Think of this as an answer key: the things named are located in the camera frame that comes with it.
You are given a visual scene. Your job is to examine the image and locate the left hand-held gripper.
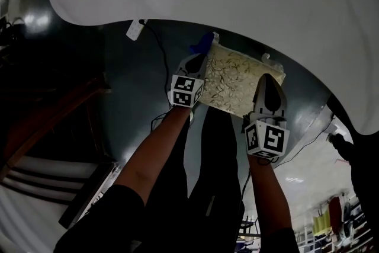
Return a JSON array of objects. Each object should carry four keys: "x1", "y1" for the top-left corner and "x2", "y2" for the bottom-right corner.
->
[{"x1": 169, "y1": 53, "x2": 210, "y2": 109}]

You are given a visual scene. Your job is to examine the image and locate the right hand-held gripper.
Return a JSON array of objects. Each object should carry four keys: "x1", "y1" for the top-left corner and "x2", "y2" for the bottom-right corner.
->
[{"x1": 243, "y1": 73, "x2": 290, "y2": 159}]

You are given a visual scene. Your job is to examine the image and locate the blue cloth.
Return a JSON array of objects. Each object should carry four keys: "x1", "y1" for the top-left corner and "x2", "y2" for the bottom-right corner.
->
[{"x1": 189, "y1": 32, "x2": 214, "y2": 56}]

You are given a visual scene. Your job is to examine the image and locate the cream patterned footstool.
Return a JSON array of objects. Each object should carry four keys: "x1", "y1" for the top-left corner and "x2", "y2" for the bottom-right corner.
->
[{"x1": 197, "y1": 32, "x2": 287, "y2": 118}]

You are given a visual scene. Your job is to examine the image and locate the person's left forearm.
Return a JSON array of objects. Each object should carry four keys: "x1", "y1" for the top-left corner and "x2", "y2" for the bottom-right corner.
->
[{"x1": 114, "y1": 105, "x2": 193, "y2": 208}]

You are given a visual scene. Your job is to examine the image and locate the person's right forearm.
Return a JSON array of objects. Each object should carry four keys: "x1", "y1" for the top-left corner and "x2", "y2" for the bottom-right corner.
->
[{"x1": 247, "y1": 155, "x2": 290, "y2": 236}]

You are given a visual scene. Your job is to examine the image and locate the white power strip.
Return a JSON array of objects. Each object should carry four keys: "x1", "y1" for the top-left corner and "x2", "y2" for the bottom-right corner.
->
[{"x1": 126, "y1": 19, "x2": 146, "y2": 41}]

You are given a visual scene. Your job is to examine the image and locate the person's black trousers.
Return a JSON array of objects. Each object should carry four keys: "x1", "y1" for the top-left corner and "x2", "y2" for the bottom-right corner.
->
[{"x1": 177, "y1": 106, "x2": 246, "y2": 253}]

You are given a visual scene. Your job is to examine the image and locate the red fabric item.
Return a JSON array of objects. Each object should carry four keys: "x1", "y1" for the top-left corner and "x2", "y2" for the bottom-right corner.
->
[{"x1": 329, "y1": 197, "x2": 341, "y2": 232}]

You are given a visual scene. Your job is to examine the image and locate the yellow fabric item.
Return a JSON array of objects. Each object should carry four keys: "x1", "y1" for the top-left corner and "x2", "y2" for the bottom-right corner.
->
[{"x1": 313, "y1": 210, "x2": 331, "y2": 236}]

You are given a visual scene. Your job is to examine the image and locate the dark wooden furniture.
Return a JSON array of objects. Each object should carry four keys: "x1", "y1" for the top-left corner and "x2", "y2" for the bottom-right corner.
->
[{"x1": 0, "y1": 38, "x2": 112, "y2": 175}]

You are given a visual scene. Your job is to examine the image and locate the person's black shirt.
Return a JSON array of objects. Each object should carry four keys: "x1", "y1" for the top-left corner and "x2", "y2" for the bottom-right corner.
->
[{"x1": 54, "y1": 185, "x2": 300, "y2": 253}]

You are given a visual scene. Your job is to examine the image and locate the white striped mattress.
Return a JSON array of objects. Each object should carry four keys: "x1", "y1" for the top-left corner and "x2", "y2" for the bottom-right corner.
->
[{"x1": 0, "y1": 153, "x2": 119, "y2": 229}]

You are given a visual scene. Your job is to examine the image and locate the black power cable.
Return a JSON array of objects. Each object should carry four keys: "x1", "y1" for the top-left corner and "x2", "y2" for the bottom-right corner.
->
[{"x1": 139, "y1": 19, "x2": 168, "y2": 104}]

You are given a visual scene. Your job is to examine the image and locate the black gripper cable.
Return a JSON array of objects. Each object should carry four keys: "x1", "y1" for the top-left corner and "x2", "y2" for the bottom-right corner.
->
[
  {"x1": 150, "y1": 111, "x2": 174, "y2": 132},
  {"x1": 256, "y1": 156, "x2": 281, "y2": 165}
]

